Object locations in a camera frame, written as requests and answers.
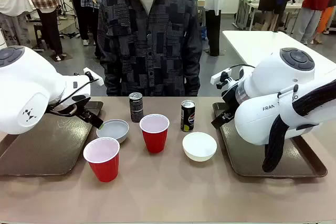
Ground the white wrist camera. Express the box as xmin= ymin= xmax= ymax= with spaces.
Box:
xmin=83 ymin=68 xmax=105 ymax=86
xmin=211 ymin=68 xmax=233 ymax=84

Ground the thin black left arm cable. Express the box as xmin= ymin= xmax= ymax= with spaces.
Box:
xmin=48 ymin=77 xmax=99 ymax=109

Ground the black patterned drink can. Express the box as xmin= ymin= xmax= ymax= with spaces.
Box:
xmin=129 ymin=92 xmax=144 ymax=123

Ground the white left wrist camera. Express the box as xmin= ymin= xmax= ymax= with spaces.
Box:
xmin=83 ymin=68 xmax=105 ymax=86

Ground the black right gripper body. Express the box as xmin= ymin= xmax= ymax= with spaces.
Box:
xmin=221 ymin=84 xmax=241 ymax=120

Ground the thin black right camera cable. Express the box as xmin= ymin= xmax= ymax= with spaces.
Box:
xmin=227 ymin=63 xmax=256 ymax=72

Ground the bystander in orange trousers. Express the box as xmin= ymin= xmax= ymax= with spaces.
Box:
xmin=313 ymin=6 xmax=336 ymax=44

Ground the black Pepsi can yellow accent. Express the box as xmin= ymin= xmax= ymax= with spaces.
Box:
xmin=180 ymin=100 xmax=196 ymax=133

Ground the grey-white bowl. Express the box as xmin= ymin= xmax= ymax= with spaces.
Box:
xmin=96 ymin=119 xmax=130 ymax=145

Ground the person in dark patchwork shirt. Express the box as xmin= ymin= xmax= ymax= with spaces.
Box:
xmin=97 ymin=0 xmax=203 ymax=98

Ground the brown plastic tray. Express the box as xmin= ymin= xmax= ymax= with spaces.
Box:
xmin=0 ymin=100 xmax=104 ymax=177
xmin=212 ymin=102 xmax=328 ymax=178

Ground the white bowl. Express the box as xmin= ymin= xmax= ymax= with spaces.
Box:
xmin=182 ymin=132 xmax=218 ymax=162

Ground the black stool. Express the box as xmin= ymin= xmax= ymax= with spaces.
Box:
xmin=33 ymin=23 xmax=49 ymax=51

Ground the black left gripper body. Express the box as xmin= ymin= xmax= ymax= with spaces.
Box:
xmin=49 ymin=100 xmax=92 ymax=119

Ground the person's right forearm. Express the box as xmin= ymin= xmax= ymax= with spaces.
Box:
xmin=101 ymin=58 xmax=124 ymax=97

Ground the red plastic cup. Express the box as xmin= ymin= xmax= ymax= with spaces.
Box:
xmin=83 ymin=136 xmax=121 ymax=183
xmin=139 ymin=113 xmax=171 ymax=154

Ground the background white work table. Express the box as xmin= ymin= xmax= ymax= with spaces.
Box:
xmin=235 ymin=0 xmax=302 ymax=31

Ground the black braided cable sleeve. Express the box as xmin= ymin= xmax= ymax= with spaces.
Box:
xmin=262 ymin=79 xmax=336 ymax=173

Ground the person's left forearm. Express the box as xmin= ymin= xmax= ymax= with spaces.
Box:
xmin=183 ymin=58 xmax=202 ymax=97

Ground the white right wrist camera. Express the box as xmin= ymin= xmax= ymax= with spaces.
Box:
xmin=211 ymin=68 xmax=233 ymax=84

